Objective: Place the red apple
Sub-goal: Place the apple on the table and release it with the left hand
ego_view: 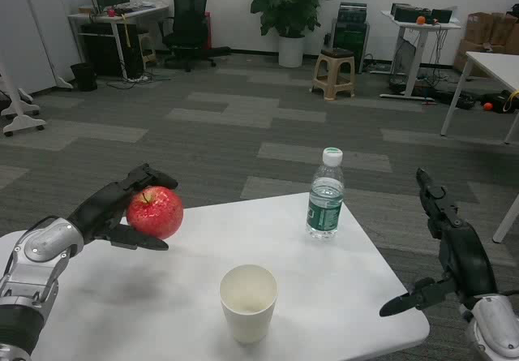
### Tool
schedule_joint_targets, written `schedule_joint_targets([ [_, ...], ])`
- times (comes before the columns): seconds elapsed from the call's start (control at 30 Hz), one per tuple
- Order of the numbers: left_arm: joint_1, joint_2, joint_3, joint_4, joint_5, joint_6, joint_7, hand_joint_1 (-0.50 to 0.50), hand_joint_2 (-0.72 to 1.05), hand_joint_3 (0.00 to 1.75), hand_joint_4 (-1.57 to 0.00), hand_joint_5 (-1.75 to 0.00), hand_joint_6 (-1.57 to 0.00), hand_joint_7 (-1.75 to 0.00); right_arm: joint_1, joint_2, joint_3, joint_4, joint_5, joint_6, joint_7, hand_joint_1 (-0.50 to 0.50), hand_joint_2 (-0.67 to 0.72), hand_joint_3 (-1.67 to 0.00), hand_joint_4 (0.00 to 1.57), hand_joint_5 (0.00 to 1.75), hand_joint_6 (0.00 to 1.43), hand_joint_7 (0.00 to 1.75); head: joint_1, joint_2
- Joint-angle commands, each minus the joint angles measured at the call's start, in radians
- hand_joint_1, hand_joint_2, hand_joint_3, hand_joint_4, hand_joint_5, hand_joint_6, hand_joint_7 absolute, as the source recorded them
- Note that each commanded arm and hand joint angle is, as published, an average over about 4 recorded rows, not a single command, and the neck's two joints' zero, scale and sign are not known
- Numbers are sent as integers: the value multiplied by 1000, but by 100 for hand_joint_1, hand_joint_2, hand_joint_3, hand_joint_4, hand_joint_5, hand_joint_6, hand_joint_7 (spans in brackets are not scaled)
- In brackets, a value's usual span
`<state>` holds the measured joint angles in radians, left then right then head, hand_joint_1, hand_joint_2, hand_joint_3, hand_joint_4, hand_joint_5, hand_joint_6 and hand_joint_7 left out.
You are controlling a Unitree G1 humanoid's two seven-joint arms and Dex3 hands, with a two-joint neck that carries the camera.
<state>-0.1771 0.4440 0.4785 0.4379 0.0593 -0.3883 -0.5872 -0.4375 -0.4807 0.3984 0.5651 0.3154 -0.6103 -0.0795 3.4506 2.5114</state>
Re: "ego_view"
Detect beige plastic stool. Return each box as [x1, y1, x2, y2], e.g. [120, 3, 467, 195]
[311, 48, 357, 101]

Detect white desk with monitor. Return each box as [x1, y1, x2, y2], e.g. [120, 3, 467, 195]
[66, 4, 170, 80]

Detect white paper cup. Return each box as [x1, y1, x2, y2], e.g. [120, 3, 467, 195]
[219, 264, 279, 345]

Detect white standing desk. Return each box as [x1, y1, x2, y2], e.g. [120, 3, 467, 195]
[379, 10, 462, 101]

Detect black waste bin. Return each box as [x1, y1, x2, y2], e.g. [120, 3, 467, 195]
[70, 62, 98, 92]

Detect white round plant pot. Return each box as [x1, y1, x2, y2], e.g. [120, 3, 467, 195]
[277, 34, 306, 69]

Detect large green potted plant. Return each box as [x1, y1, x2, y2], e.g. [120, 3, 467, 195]
[250, 0, 332, 37]

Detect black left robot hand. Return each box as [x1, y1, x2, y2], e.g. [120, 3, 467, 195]
[67, 163, 179, 252]

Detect white partition base with wheels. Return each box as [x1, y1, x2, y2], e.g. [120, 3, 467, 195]
[0, 0, 47, 137]

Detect brown cardboard boxes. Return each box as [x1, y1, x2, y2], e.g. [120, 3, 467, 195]
[453, 11, 519, 79]

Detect red apple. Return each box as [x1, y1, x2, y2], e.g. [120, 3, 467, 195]
[126, 186, 184, 241]

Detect black boxes on desk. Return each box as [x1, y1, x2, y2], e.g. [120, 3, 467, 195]
[390, 2, 458, 24]

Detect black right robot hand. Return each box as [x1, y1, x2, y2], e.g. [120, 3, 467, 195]
[379, 167, 499, 318]

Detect clear water bottle green label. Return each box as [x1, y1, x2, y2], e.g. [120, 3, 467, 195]
[305, 147, 345, 241]

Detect black office chair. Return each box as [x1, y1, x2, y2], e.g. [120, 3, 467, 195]
[161, 0, 232, 73]

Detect black computer tower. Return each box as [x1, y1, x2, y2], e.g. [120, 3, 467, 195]
[79, 23, 144, 80]

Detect white table with legs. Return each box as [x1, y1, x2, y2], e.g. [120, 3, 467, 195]
[440, 50, 519, 243]

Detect black equipment rack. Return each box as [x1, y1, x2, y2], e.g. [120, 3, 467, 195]
[331, 2, 371, 75]

